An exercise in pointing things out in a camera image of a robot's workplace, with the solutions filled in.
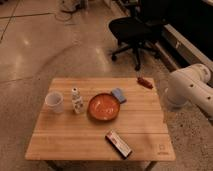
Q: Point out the orange ceramic bowl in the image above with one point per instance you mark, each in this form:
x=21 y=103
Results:
x=103 y=107

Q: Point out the blue sponge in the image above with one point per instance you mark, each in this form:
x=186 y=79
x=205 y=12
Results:
x=117 y=92

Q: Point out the black office chair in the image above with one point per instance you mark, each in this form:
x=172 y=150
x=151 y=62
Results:
x=145 y=23

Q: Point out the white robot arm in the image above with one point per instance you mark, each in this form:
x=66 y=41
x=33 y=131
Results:
x=190 y=84

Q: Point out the wooden table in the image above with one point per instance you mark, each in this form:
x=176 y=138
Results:
x=73 y=137

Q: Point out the white plastic bottle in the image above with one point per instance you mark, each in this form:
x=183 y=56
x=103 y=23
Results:
x=77 y=101

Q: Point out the white cup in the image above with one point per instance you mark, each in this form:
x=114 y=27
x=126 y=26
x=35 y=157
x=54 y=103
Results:
x=54 y=100

